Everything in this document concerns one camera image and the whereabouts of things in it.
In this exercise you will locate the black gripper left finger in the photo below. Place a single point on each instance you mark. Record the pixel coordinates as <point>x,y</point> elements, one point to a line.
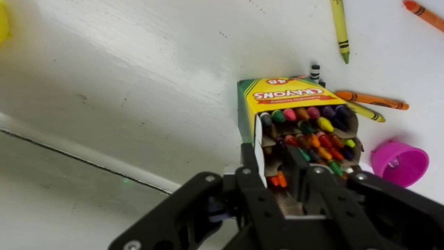
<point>185,208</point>

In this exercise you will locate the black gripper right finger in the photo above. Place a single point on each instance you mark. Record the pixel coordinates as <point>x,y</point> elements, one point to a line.
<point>393,208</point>

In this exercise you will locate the yellow green crayon box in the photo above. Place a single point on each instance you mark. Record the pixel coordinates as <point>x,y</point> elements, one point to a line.
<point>286,94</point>

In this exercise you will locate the pink plastic cup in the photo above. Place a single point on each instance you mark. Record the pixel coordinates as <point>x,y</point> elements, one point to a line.
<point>403,164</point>

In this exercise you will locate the long orange crayon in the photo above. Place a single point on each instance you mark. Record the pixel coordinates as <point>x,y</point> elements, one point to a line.
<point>375,98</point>

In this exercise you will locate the dark purple crayon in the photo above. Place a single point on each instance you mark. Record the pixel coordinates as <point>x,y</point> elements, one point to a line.
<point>322,83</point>

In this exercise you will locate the black white striped crayon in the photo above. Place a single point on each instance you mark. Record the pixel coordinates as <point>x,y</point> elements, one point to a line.
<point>316,70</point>

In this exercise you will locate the yellow-green crayon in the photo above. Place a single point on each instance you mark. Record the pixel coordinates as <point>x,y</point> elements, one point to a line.
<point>341,27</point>

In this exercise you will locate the short orange crayon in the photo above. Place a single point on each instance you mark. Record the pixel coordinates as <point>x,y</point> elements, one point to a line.
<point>424,12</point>

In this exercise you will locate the yellow plastic cup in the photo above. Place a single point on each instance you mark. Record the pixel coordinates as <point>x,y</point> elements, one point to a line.
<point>3,27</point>

